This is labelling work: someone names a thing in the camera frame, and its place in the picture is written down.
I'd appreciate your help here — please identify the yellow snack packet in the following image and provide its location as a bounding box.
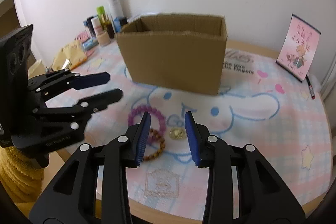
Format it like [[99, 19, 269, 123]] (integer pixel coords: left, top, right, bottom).
[[52, 40, 87, 71]]

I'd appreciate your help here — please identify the blue cosmetic pack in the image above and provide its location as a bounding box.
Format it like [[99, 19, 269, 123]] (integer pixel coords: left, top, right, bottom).
[[82, 39, 98, 51]]

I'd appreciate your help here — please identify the cream ceramic mug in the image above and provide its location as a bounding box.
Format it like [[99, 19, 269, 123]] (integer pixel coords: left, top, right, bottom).
[[27, 59, 46, 79]]

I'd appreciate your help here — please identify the beige round jar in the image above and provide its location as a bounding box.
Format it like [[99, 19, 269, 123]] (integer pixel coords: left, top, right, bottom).
[[96, 31, 110, 47]]

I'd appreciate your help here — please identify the amber oil bottle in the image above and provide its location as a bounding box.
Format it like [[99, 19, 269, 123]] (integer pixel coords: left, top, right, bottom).
[[101, 13, 115, 39]]

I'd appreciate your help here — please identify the white pink tube bottle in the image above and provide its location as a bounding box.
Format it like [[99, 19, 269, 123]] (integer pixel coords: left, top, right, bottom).
[[91, 16, 104, 36]]

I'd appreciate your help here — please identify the green cap bottle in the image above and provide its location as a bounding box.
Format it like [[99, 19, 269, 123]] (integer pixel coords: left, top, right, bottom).
[[96, 6, 105, 21]]

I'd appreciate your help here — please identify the small dark dropper bottle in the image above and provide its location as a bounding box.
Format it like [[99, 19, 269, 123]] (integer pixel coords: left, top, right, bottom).
[[119, 17, 128, 28]]

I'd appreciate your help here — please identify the white storage box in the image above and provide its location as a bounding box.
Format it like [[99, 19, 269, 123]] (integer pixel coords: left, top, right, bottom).
[[127, 12, 159, 23]]

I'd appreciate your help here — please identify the pastel plaid cartoon desk mat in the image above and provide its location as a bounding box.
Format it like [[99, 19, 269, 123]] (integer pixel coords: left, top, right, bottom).
[[47, 43, 333, 223]]

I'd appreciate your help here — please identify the tall white spray bottle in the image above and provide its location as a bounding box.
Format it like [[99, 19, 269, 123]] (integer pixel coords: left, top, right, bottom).
[[107, 0, 124, 19]]

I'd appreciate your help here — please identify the brown cardboard box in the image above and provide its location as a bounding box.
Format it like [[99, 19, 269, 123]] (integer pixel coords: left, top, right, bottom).
[[116, 14, 228, 96]]

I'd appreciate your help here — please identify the red black pen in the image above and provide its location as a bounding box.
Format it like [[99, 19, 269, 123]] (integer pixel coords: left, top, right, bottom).
[[305, 75, 315, 100]]

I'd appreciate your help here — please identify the pink illustrated desk calendar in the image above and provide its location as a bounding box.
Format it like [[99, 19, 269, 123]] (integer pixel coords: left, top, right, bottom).
[[276, 14, 321, 82]]

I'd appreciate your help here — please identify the purple bead bracelet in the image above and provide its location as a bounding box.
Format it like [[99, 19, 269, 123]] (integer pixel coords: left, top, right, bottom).
[[127, 105, 167, 144]]

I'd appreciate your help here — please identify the light brown wooden bead bracelet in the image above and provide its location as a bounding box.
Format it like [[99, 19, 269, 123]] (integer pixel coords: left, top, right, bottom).
[[142, 128, 166, 162]]

